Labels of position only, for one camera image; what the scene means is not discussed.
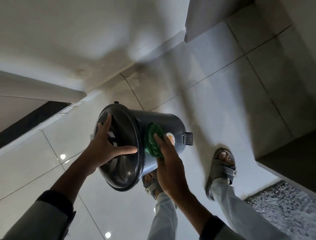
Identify person's left hand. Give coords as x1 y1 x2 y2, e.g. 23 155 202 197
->
83 114 138 176

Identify person's right hand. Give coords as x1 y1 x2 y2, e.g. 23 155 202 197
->
154 134 190 199

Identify green cleaning cloth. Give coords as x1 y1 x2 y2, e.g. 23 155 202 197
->
144 122 166 159

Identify dark grey pedal bin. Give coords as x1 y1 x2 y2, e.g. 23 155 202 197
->
92 101 194 192

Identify person's left forearm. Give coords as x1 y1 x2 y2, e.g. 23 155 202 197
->
50 153 97 206

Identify person's right forearm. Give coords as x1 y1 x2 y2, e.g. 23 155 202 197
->
162 189 221 231

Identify person's left foot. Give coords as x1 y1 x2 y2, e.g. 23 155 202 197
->
144 171 159 185

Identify person's foot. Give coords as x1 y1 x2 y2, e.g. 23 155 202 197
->
218 151 235 166
144 171 159 185

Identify grey left sandal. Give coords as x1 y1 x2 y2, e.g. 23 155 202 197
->
142 169 165 201

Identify grey sandal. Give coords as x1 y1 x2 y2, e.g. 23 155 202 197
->
142 169 165 201
204 148 238 201

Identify light grey trousers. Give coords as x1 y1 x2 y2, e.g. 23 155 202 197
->
148 178 284 240

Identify white cabinet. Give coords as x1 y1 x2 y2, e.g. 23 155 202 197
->
0 70 87 149

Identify grey right sandal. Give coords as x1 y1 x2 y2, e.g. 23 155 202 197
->
204 148 238 201

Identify person's right foot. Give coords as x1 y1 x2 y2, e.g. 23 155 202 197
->
218 151 235 166

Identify grey shirt with dark cuffs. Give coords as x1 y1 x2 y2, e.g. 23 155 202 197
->
0 190 293 240

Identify dark grey stone ledge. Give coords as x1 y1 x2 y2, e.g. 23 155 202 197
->
254 129 316 189

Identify grey shaggy rug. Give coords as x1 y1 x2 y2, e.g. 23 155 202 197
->
243 180 316 240

